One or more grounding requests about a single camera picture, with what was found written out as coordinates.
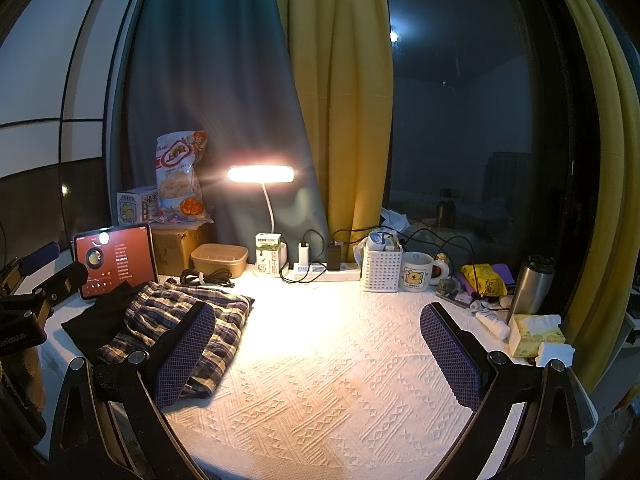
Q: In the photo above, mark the white charger plug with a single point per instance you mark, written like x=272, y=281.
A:
x=303, y=252

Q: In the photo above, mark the teal curtain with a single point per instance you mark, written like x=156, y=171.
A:
x=220, y=66

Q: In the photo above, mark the red screen tablet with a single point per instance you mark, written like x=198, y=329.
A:
x=115, y=255

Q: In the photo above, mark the white bear mug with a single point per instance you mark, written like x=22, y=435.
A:
x=419, y=271

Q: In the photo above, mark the small cartoon carton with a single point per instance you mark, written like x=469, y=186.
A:
x=137, y=205

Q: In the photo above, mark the green white small box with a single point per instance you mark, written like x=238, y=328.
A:
x=267, y=247

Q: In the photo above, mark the blue plaid pants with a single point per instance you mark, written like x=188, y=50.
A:
x=208, y=322

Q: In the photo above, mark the white desk lamp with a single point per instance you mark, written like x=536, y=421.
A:
x=262, y=175

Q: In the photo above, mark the black power adapter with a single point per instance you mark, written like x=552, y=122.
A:
x=334, y=257

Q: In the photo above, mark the brown lidded food container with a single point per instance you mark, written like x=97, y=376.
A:
x=209, y=258

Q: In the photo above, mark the cardboard box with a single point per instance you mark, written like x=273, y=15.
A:
x=173, y=244

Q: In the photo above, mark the yellow curtain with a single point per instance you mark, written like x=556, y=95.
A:
x=342, y=64

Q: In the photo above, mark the floral tissue box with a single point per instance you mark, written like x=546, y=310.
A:
x=523, y=344

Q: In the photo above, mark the white textured tablecloth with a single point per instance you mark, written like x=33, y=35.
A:
x=329, y=382

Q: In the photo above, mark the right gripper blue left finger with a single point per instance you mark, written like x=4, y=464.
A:
x=103, y=410

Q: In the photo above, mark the white tube bottle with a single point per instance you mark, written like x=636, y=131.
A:
x=494, y=323

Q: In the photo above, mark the steel thermos bottle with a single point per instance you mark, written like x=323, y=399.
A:
x=534, y=281

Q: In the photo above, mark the white perforated basket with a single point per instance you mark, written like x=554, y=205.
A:
x=381, y=262

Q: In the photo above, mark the white power strip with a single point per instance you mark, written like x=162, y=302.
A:
x=317, y=272

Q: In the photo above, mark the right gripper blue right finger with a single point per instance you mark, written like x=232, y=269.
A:
x=547, y=442

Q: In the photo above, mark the orange chips bag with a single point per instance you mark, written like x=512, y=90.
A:
x=179, y=191

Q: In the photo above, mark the yellow snack bag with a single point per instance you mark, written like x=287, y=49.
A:
x=484, y=280

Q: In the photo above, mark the black folded cloth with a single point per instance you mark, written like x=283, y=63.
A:
x=97, y=325

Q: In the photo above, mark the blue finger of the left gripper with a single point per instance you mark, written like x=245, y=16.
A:
x=63, y=283
x=37, y=258

